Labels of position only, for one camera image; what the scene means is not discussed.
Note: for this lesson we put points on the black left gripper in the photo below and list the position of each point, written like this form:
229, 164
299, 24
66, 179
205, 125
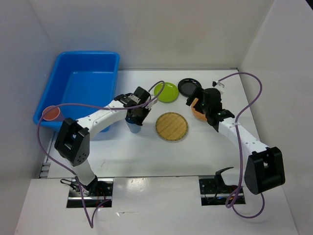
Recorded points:
139, 121

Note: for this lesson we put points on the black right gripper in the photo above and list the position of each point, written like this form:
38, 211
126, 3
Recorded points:
198, 93

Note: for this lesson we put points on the blue plastic cup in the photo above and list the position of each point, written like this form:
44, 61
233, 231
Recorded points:
134, 128

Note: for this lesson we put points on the green-rimmed bamboo tray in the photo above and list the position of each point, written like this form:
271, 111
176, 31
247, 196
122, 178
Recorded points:
171, 127

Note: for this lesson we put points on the pink plastic cup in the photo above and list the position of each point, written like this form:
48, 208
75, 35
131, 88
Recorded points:
53, 113

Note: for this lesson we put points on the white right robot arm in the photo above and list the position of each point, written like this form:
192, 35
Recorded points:
264, 168

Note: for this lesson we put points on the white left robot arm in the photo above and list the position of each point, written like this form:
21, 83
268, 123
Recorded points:
73, 140

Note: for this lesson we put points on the blue plastic bin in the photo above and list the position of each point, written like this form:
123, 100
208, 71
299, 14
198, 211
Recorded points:
79, 80

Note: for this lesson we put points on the black plastic plate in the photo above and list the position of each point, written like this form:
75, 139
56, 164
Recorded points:
187, 86

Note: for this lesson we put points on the tan woven wicker tray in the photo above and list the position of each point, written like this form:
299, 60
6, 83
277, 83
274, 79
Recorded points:
197, 114

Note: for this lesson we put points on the green plastic plate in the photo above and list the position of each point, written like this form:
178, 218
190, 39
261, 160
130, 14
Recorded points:
169, 94

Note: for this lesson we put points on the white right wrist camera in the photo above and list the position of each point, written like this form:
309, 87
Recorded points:
219, 86

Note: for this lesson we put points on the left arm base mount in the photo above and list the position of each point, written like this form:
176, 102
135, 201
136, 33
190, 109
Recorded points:
102, 194

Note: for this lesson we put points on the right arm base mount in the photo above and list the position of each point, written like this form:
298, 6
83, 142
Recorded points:
210, 194

